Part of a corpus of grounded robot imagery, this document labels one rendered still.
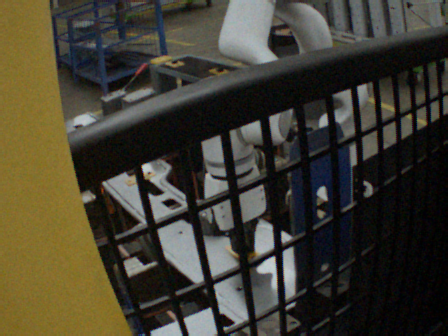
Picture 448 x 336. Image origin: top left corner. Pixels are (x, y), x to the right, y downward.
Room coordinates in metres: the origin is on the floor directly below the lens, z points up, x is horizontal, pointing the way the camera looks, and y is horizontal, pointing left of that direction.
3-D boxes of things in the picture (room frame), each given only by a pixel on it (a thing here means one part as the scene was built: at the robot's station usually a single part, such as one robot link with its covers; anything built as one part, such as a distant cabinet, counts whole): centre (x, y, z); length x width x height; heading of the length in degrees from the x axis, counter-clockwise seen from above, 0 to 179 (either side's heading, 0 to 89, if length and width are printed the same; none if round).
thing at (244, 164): (0.93, -0.01, 1.20); 0.09 x 0.08 x 0.03; 119
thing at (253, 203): (0.93, -0.01, 1.14); 0.10 x 0.07 x 0.11; 119
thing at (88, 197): (1.20, 0.34, 0.87); 0.12 x 0.09 x 0.35; 119
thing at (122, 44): (6.17, 1.04, 0.47); 1.20 x 0.80 x 0.95; 30
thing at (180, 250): (1.35, 0.23, 1.00); 1.38 x 0.22 x 0.02; 29
